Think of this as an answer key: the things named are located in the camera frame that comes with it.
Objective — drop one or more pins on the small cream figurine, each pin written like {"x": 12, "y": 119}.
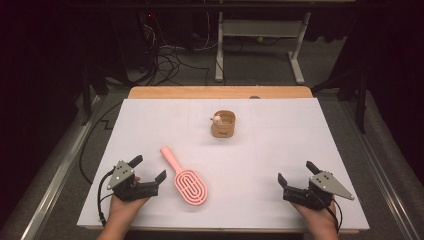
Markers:
{"x": 217, "y": 119}

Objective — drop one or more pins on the dark computer tower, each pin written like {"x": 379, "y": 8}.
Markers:
{"x": 133, "y": 40}

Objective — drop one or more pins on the tan round container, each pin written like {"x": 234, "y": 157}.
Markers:
{"x": 222, "y": 128}

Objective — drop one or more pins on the white metal desk frame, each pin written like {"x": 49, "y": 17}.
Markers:
{"x": 260, "y": 28}

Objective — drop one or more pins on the person's right hand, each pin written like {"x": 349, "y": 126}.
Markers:
{"x": 320, "y": 218}

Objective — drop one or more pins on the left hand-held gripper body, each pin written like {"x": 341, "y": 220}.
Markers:
{"x": 120, "y": 175}

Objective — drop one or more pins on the black metal stand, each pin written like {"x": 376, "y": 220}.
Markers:
{"x": 360, "y": 110}
{"x": 87, "y": 100}

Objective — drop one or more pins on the person's left hand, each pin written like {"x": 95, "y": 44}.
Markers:
{"x": 120, "y": 210}

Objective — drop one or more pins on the aluminium floor rail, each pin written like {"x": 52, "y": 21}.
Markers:
{"x": 383, "y": 173}
{"x": 56, "y": 176}

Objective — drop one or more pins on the white board table cover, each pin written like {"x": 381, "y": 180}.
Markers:
{"x": 150, "y": 133}

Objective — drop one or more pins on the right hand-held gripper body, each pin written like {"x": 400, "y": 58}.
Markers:
{"x": 328, "y": 185}

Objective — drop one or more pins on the small yellow ball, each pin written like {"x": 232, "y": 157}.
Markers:
{"x": 259, "y": 39}

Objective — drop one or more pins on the pink hairbrush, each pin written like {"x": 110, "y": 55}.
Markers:
{"x": 190, "y": 186}

